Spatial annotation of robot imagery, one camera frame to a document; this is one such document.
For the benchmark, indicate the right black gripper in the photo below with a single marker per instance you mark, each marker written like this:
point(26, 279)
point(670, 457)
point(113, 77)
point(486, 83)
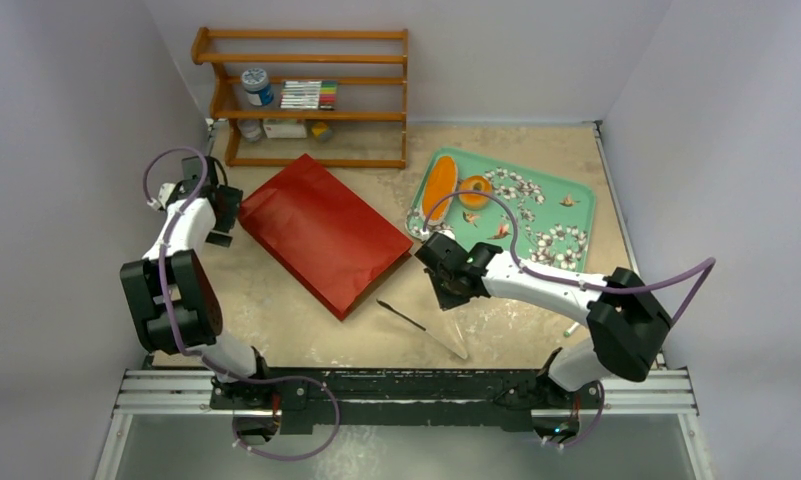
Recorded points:
point(436, 258)

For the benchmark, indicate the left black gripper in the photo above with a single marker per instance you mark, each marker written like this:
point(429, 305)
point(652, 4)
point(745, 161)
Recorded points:
point(232, 201)

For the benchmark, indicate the black metal tongs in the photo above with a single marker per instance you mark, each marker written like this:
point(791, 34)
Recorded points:
point(447, 334)

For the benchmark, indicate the fake orange doughnut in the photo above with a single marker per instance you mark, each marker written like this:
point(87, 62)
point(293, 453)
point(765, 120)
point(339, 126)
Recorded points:
point(474, 192)

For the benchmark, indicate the fake bread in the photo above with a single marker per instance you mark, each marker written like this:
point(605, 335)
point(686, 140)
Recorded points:
point(440, 182)

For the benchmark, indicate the green floral tray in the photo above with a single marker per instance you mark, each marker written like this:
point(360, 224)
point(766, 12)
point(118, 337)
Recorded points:
point(550, 217)

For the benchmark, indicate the red paper bag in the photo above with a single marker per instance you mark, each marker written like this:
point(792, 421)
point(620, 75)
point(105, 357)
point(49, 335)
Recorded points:
point(328, 238)

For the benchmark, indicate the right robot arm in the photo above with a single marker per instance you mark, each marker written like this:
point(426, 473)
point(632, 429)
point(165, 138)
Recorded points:
point(626, 324)

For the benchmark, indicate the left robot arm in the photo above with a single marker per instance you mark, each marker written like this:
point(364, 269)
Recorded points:
point(171, 300)

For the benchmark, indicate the small clear jar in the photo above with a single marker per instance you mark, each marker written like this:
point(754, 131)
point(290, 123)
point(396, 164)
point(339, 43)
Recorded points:
point(251, 130)

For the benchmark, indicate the white small box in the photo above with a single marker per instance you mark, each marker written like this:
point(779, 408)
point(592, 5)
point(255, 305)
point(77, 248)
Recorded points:
point(285, 128)

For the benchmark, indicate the yellow green cube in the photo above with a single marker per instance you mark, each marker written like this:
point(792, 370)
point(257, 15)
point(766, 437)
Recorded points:
point(321, 131)

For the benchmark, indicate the blue lidded jar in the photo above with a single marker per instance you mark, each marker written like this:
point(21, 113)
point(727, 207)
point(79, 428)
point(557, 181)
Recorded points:
point(257, 87)

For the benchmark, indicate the wooden shelf rack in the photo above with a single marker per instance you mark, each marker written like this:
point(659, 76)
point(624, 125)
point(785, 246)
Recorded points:
point(225, 106)

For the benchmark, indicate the green white pen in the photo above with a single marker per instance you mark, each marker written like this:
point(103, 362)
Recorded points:
point(571, 330)

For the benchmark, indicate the pack of coloured markers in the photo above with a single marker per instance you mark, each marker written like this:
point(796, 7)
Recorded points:
point(309, 95)

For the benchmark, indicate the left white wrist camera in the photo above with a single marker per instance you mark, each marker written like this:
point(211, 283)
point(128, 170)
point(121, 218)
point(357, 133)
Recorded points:
point(161, 199)

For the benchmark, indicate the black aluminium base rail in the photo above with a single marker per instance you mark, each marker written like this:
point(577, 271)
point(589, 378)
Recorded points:
point(512, 400)

